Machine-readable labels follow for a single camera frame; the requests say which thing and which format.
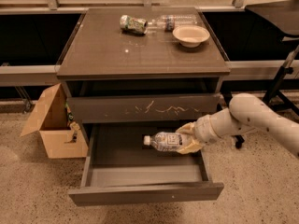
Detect open grey middle drawer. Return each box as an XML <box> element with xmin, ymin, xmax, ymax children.
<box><xmin>69</xmin><ymin>121</ymin><xmax>224</xmax><ymax>206</ymax></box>

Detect dark grey drawer cabinet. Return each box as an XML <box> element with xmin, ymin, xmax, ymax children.
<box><xmin>57</xmin><ymin>7</ymin><xmax>230</xmax><ymax>137</ymax></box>

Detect closed scratched grey upper drawer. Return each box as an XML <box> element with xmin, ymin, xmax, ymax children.
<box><xmin>67</xmin><ymin>93</ymin><xmax>220</xmax><ymax>123</ymax></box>

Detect items in cardboard box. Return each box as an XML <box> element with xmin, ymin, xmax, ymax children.
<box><xmin>64</xmin><ymin>103</ymin><xmax>80</xmax><ymax>143</ymax></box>

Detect white paper bowl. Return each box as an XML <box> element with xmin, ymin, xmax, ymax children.
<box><xmin>173</xmin><ymin>25</ymin><xmax>210</xmax><ymax>48</ymax></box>

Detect green label crushed can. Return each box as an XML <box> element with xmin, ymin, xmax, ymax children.
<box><xmin>120</xmin><ymin>15</ymin><xmax>148</xmax><ymax>35</ymax></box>

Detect clear plastic water bottle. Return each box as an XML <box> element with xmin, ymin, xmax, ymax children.
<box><xmin>148</xmin><ymin>14</ymin><xmax>197</xmax><ymax>32</ymax></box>

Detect blue label plastic bottle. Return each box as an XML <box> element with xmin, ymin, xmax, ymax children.
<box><xmin>143</xmin><ymin>132</ymin><xmax>191</xmax><ymax>152</ymax></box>

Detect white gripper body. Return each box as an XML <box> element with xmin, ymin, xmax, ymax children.
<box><xmin>193</xmin><ymin>115</ymin><xmax>219</xmax><ymax>144</ymax></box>

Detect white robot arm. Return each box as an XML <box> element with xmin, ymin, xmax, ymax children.
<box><xmin>177</xmin><ymin>93</ymin><xmax>299</xmax><ymax>158</ymax></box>

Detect metal window railing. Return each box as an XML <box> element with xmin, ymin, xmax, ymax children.
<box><xmin>1</xmin><ymin>0</ymin><xmax>299</xmax><ymax>41</ymax></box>

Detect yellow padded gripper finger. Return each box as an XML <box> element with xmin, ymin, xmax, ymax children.
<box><xmin>178</xmin><ymin>142</ymin><xmax>203</xmax><ymax>154</ymax></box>
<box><xmin>176</xmin><ymin>122</ymin><xmax>194</xmax><ymax>135</ymax></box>

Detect open cardboard box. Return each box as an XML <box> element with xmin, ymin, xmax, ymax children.
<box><xmin>21</xmin><ymin>84</ymin><xmax>88</xmax><ymax>159</ymax></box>

